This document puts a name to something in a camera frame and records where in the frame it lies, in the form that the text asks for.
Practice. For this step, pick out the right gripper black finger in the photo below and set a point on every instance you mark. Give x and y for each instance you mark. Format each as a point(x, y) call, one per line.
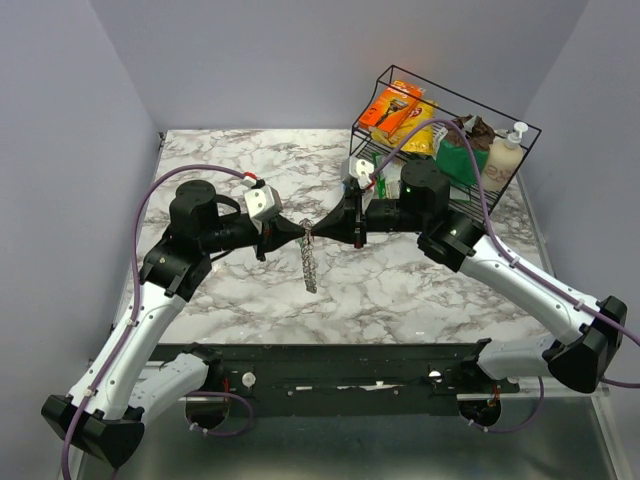
point(340, 232)
point(342, 212)

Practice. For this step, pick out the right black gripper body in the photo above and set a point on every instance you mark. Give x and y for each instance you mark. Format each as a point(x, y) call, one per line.
point(361, 220)

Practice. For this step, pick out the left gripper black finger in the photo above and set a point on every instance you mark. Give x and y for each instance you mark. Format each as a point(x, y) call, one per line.
point(279, 237)
point(282, 225)

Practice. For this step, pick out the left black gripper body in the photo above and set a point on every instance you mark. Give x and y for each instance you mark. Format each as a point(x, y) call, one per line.
point(263, 246)

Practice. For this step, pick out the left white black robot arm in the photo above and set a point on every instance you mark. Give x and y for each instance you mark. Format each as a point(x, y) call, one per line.
point(106, 412)

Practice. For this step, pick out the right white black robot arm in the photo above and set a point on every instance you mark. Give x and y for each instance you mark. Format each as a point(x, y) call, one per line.
point(583, 333)

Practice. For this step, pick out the green white snack packet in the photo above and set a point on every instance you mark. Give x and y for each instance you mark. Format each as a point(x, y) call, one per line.
point(388, 182)

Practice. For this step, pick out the orange razor box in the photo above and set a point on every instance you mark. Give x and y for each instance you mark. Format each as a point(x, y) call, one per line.
point(391, 108)

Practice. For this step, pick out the green brown paper bag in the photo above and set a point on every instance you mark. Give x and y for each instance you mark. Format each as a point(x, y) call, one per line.
point(452, 157)

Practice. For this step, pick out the yellow chips bag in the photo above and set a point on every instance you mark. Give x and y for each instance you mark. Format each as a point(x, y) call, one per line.
point(421, 142)

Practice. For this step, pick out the cream pump lotion bottle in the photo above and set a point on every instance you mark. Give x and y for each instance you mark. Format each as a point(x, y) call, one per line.
point(505, 154)

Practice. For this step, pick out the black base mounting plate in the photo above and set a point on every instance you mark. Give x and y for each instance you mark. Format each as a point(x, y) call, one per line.
point(346, 379)

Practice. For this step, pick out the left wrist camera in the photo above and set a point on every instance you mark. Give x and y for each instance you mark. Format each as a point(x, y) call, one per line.
point(263, 203)

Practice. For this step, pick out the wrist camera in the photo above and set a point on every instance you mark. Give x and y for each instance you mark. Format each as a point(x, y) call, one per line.
point(263, 203)
point(358, 170)

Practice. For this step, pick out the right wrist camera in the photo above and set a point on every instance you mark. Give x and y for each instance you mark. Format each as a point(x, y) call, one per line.
point(358, 170)

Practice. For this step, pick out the black wire shelf rack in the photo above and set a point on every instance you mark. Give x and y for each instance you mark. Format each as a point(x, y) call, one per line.
point(474, 200)

